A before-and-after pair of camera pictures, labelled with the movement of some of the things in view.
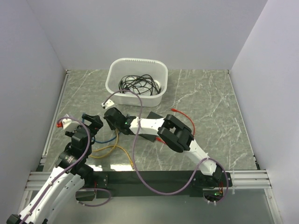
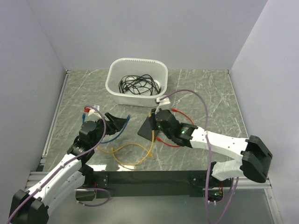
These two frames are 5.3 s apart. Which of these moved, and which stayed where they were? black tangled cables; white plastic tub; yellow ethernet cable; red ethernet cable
Moved: yellow ethernet cable
Stayed: white plastic tub; red ethernet cable; black tangled cables
